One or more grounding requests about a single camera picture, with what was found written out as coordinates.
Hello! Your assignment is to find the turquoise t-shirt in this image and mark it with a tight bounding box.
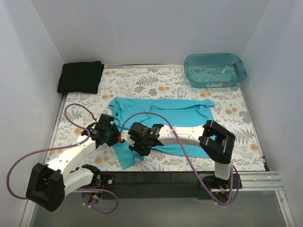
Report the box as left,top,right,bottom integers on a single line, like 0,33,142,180
108,96,215,170

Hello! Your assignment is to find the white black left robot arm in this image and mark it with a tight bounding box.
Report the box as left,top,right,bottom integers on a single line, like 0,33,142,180
26,114,119,211

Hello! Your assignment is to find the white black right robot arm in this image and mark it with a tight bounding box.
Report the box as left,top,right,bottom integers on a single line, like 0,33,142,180
122,120,235,188

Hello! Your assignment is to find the floral patterned table mat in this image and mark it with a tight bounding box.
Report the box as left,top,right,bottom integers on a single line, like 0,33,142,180
46,67,265,171

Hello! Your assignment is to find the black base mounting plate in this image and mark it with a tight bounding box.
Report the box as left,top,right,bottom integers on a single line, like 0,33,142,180
93,171,240,201

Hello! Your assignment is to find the folded black t-shirt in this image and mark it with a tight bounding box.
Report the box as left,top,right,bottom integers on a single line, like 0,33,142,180
57,61,104,94

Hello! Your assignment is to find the teal transparent plastic bin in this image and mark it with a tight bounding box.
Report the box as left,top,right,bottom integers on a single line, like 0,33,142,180
184,53,247,88

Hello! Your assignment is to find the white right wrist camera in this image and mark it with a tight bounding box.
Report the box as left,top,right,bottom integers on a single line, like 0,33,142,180
121,130,135,146

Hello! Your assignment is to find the aluminium frame rail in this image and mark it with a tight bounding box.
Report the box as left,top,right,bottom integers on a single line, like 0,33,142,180
21,171,295,227

